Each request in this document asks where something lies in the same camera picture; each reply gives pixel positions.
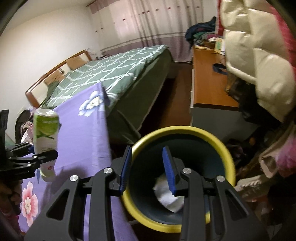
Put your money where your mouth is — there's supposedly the brown pillow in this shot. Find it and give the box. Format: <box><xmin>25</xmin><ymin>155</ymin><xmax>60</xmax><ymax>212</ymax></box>
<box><xmin>44</xmin><ymin>69</ymin><xmax>65</xmax><ymax>86</ymax></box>
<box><xmin>66</xmin><ymin>56</ymin><xmax>89</xmax><ymax>70</ymax></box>

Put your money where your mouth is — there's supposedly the wooden headboard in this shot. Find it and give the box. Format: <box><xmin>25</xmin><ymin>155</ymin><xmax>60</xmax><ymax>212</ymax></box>
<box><xmin>25</xmin><ymin>50</ymin><xmax>92</xmax><ymax>108</ymax></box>

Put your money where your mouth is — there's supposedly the red puffer jacket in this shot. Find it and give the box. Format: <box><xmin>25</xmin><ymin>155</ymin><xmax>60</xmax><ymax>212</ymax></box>
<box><xmin>219</xmin><ymin>1</ymin><xmax>295</xmax><ymax>75</ymax></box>

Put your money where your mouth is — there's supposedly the cream puffer jacket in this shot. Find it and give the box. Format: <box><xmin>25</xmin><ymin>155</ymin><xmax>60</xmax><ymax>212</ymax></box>
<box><xmin>219</xmin><ymin>1</ymin><xmax>295</xmax><ymax>121</ymax></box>

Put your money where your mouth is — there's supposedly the clothes pile on desk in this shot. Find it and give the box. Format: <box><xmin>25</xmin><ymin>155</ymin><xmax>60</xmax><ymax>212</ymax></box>
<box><xmin>185</xmin><ymin>16</ymin><xmax>223</xmax><ymax>49</ymax></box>

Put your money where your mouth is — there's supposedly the white paper towel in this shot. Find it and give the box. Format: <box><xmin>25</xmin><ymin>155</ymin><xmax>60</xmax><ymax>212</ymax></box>
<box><xmin>153</xmin><ymin>175</ymin><xmax>185</xmax><ymax>213</ymax></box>

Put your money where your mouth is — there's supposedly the green white drink can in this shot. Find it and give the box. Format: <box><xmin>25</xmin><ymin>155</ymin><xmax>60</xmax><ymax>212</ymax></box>
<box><xmin>33</xmin><ymin>108</ymin><xmax>60</xmax><ymax>182</ymax></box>

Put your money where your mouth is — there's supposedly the wooden desk cabinet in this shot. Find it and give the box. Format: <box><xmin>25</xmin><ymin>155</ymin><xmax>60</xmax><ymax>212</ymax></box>
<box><xmin>190</xmin><ymin>47</ymin><xmax>256</xmax><ymax>141</ymax></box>

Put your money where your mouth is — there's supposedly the right brown pillow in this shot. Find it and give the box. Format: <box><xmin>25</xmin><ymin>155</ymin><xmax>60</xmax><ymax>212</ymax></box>
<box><xmin>66</xmin><ymin>56</ymin><xmax>89</xmax><ymax>70</ymax></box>

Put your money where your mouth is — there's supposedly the bed with green quilt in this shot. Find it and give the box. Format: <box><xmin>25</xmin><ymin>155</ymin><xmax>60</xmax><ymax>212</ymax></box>
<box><xmin>42</xmin><ymin>45</ymin><xmax>173</xmax><ymax>144</ymax></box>

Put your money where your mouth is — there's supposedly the left brown pillow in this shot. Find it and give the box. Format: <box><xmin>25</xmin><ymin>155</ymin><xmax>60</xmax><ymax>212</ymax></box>
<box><xmin>44</xmin><ymin>69</ymin><xmax>65</xmax><ymax>86</ymax></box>

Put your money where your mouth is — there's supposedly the pink beige curtain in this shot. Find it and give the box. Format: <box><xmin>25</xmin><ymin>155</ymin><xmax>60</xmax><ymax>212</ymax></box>
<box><xmin>87</xmin><ymin>0</ymin><xmax>218</xmax><ymax>62</ymax></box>

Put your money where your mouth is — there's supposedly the purple floral tablecloth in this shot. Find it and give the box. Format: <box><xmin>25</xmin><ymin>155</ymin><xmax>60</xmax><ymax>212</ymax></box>
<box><xmin>17</xmin><ymin>82</ymin><xmax>139</xmax><ymax>241</ymax></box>

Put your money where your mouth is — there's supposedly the dark clothes pile on nightstand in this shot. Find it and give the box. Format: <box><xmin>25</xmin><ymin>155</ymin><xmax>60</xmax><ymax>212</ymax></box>
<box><xmin>15</xmin><ymin>108</ymin><xmax>35</xmax><ymax>144</ymax></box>

